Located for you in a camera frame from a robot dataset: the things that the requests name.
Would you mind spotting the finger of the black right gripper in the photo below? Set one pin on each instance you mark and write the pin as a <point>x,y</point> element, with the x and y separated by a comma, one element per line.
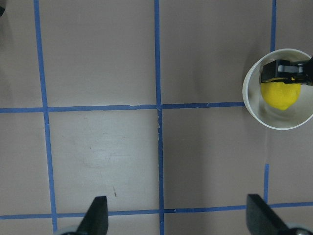
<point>288,72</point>

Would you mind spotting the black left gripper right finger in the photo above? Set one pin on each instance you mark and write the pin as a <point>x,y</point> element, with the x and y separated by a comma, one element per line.
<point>262,220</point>

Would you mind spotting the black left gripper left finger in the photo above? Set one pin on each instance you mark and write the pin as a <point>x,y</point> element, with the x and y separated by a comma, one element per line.
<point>96,219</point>

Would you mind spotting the yellow lemon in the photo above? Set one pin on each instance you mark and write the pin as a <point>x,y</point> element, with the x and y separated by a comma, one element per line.
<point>280,95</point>

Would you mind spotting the cream ceramic bowl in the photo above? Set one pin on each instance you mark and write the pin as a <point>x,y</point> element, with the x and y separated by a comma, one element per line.
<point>296,115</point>

